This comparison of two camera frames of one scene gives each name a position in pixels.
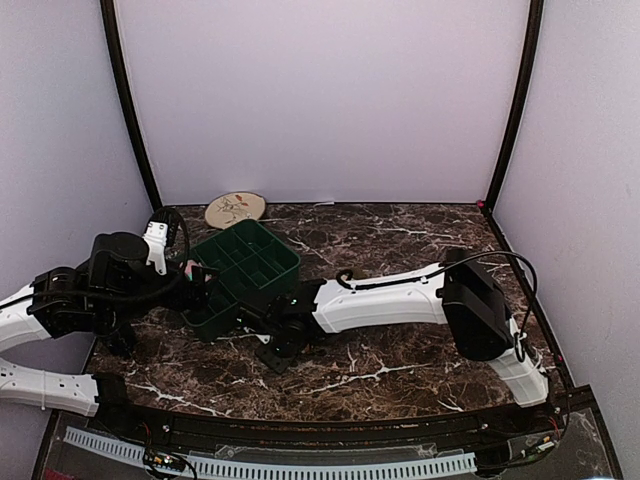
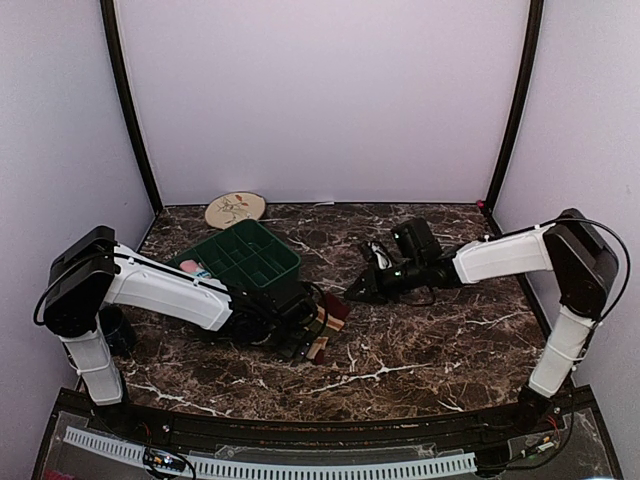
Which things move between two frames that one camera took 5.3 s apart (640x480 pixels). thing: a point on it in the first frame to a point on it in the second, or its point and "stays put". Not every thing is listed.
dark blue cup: x=123 y=341 stays put
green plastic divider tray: x=252 y=261 stays put
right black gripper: x=279 y=364 to x=369 y=281
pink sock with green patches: x=188 y=268 stays put
